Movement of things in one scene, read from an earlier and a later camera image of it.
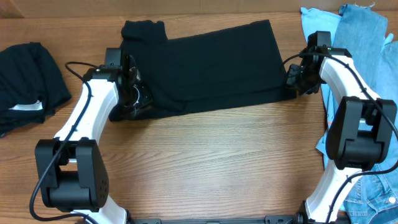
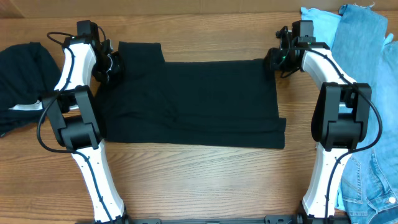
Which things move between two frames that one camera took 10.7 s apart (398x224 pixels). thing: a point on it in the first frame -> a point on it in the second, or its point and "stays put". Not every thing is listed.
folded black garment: x=32 y=86 stays put
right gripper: x=296 y=78 -> x=273 y=62
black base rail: x=267 y=219 stays put
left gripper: x=147 y=101 -> x=116 y=72
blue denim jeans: x=372 y=198 stays put
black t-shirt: x=239 y=63 -> x=225 y=104
